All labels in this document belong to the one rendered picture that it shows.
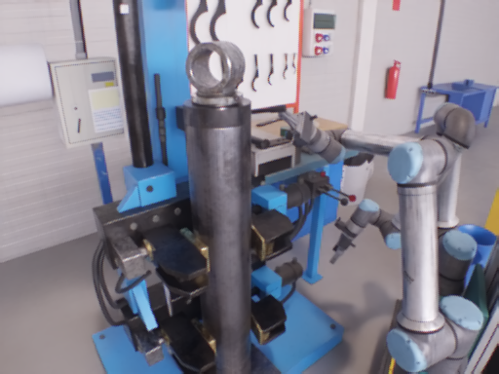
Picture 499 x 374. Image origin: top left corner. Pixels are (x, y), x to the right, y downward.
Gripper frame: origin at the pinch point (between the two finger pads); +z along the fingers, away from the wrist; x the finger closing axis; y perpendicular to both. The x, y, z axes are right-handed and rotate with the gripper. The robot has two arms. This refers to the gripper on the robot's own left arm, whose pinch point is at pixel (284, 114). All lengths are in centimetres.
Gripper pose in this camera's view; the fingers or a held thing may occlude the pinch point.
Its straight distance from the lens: 127.3
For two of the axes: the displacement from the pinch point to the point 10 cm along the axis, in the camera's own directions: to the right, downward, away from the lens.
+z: -7.4, -4.1, -5.3
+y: 6.4, -2.0, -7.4
